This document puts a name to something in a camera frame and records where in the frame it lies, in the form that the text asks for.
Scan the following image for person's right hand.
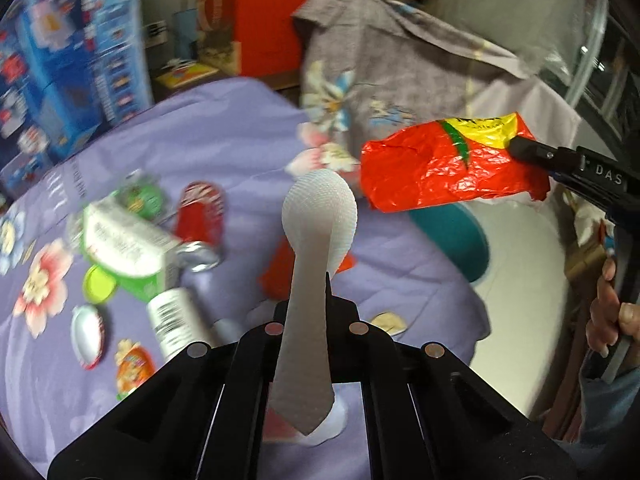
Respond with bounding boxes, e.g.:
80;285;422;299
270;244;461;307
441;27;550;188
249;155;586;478
586;256;640;358

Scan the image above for silver egg-shaped shell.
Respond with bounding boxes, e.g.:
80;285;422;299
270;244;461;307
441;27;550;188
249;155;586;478
70;305;106;371

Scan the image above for white textured plastic spoon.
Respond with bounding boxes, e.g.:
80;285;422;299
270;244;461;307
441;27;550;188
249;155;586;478
267;169;358;436

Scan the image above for teal bin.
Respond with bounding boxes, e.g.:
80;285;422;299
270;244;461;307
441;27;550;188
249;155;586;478
407;205;490;283

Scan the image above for blue toy box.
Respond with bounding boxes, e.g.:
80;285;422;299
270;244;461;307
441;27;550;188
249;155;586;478
0;0;153;196

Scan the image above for white bottle with barcode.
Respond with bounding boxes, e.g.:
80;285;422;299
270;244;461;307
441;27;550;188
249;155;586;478
147;287;213;361

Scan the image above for person's blue trousers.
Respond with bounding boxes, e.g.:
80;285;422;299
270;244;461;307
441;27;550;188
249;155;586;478
545;367;640;466

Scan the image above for red wrapper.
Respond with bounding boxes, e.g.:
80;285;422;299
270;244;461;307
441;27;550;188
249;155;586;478
260;247;356;301

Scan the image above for red cardboard box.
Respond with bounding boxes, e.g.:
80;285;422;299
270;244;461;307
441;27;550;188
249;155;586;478
197;0;321;78

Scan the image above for colourful flat book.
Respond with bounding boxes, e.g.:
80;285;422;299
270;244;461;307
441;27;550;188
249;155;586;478
152;60;221;91

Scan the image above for blue-grey tumbler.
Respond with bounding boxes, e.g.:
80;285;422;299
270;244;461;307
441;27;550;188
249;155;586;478
172;7;198;61

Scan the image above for lime green lid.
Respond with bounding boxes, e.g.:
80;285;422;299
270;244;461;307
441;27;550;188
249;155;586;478
82;265;118;306

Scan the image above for orange green egg toy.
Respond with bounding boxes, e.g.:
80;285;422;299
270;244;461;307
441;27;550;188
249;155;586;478
115;340;156;401

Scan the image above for red crinkled snack bag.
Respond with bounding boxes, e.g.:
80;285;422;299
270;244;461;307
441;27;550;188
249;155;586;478
361;112;551;213

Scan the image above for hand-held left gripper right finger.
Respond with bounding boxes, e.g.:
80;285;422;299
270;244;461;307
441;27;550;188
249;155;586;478
325;275;578;480

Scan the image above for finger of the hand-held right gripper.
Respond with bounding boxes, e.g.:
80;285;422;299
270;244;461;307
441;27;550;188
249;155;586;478
507;135;586;176

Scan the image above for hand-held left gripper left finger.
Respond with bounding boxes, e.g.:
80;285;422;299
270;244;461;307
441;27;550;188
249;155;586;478
47;302;288;480

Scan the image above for round green packet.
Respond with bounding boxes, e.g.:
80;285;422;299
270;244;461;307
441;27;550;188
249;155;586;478
117;172;163;218

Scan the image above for green and white carton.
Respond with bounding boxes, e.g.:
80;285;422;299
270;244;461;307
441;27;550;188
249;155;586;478
75;200;183;301

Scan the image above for grey floral cloth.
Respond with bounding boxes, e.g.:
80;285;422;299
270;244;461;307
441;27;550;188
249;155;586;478
290;0;581;196

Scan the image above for red drink can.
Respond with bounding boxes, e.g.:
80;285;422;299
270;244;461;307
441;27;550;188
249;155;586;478
175;182;226;273

